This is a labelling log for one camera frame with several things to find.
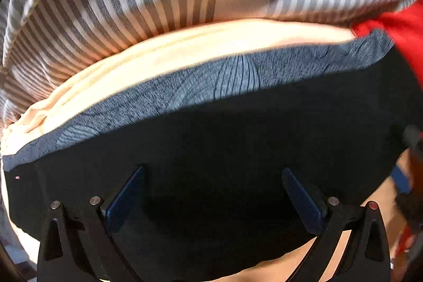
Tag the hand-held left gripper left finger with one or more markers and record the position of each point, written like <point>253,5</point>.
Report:
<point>127,199</point>

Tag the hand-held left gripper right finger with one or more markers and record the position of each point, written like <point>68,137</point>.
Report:
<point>302,199</point>

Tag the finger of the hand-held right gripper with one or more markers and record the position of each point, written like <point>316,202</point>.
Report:
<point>401,181</point>

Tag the blue-grey patterned cloth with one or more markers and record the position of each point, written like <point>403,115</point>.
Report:
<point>198,80</point>

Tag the red cloth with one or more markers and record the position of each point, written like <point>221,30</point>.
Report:
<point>403,27</point>

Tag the dark blue patterned cloth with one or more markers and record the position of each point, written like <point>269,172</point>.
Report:
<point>198,47</point>

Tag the grey white striped duvet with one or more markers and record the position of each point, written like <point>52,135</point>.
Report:
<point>132,1</point>

